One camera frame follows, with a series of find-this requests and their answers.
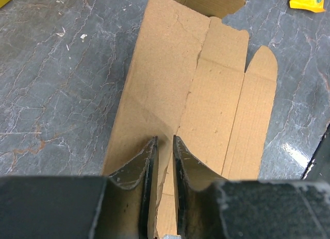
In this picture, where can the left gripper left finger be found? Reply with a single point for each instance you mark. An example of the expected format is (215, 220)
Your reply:
(132, 173)

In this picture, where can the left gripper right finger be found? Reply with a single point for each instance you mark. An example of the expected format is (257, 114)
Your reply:
(190, 172)

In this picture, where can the brown cardboard box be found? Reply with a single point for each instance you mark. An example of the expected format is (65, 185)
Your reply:
(189, 77)

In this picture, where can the yellow candy bag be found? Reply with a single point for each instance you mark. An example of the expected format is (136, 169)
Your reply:
(316, 6)

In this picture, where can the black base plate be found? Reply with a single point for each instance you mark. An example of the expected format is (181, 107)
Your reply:
(318, 168)

